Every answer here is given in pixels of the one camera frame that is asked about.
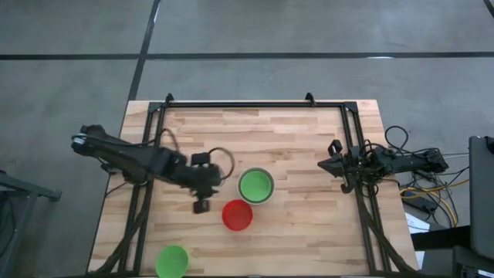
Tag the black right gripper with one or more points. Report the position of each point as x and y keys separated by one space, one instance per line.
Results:
x=352 y=163

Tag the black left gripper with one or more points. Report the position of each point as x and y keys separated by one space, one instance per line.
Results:
x=202 y=178

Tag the red plastic cup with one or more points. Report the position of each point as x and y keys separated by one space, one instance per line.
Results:
x=237 y=215

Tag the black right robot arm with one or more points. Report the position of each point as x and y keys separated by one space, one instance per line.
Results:
x=405 y=160

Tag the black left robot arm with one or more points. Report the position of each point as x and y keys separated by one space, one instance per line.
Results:
x=127 y=158

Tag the green bowl with metal rim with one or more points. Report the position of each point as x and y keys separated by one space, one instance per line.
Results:
x=256 y=202

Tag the black power adapter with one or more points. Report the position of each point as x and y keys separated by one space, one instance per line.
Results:
x=422 y=204

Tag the white paper sheet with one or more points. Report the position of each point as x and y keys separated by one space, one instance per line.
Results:
x=415 y=226

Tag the dark grey equipment case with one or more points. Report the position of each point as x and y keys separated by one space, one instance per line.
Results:
x=482 y=193

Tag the dark grey metal stand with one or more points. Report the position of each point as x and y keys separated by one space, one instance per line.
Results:
x=31 y=190

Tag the black aluminium rig frame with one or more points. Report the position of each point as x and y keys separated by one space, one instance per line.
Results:
x=251 y=104

